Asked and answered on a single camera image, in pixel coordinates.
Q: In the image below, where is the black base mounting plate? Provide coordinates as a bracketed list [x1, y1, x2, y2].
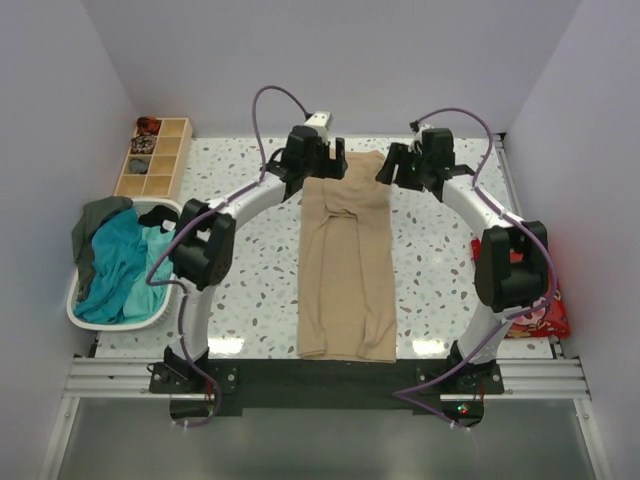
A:
[147, 359, 505, 426]

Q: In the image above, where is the white laundry basket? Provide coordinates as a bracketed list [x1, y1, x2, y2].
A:
[67, 196, 180, 331]

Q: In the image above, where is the aluminium rail frame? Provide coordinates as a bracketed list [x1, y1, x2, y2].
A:
[42, 358, 607, 479]

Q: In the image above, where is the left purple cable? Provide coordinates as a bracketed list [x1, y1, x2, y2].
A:
[145, 85, 314, 431]

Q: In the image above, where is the teal blue t shirt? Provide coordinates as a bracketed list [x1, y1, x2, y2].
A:
[74, 208, 147, 325]

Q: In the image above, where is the red cartoon folded t shirt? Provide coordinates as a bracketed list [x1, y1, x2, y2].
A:
[469, 238, 572, 341]

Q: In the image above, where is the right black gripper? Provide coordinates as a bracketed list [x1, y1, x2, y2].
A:
[375, 143, 430, 192]

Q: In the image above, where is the dark grey t shirt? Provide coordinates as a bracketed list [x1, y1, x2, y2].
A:
[71, 196, 133, 303]

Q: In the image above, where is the light mint t shirt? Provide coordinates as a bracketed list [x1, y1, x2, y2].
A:
[122, 224, 181, 324]

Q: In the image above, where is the purple cable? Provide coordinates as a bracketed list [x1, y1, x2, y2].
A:
[145, 85, 314, 431]
[393, 106, 557, 431]

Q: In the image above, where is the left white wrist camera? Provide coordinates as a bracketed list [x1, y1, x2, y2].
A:
[304, 111, 333, 134]

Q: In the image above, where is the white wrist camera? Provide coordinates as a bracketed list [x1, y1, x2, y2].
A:
[304, 111, 333, 134]
[408, 124, 432, 154]

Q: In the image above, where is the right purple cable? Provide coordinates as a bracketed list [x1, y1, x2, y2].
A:
[393, 106, 557, 431]

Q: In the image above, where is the beige t shirt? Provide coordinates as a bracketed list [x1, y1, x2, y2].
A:
[297, 151, 397, 363]

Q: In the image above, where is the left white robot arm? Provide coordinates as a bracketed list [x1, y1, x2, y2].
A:
[150, 125, 347, 399]

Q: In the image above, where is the dark patterned item in organizer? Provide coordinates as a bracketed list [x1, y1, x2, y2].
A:
[130, 134, 157, 155]

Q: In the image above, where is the grey item in organizer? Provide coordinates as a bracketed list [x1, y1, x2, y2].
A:
[126, 156, 151, 175]

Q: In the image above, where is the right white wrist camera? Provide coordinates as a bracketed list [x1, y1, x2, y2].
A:
[408, 124, 432, 154]

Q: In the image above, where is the black garment with white tag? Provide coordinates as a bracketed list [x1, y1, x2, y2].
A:
[138, 205, 179, 233]

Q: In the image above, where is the orange black item in organizer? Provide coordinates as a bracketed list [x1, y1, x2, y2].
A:
[136, 116, 162, 136]

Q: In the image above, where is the wooden compartment organizer box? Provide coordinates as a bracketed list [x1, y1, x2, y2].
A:
[114, 117, 193, 200]

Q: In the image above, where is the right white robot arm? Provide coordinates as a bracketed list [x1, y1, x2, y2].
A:
[376, 128, 551, 396]

